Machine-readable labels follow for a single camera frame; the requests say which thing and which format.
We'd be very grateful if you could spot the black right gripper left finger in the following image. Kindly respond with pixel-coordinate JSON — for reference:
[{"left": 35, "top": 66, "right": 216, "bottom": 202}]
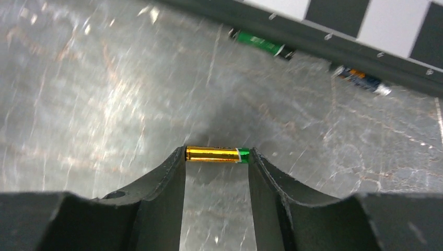
[{"left": 1, "top": 147, "right": 186, "bottom": 250}]

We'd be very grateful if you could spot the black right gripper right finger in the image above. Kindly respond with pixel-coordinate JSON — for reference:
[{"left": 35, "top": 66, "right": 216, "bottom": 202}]
[{"left": 248, "top": 149, "right": 442, "bottom": 250}]

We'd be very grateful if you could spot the gold green battery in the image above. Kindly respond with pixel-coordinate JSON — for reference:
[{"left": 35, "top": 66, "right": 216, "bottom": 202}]
[{"left": 185, "top": 146, "right": 250, "bottom": 164}]

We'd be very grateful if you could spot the blue orange battery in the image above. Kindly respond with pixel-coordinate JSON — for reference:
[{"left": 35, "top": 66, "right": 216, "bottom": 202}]
[{"left": 333, "top": 65, "right": 391, "bottom": 96}]

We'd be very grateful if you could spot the black white checkerboard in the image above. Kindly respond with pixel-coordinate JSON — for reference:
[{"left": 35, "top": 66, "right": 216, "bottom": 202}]
[{"left": 168, "top": 0, "right": 442, "bottom": 98}]

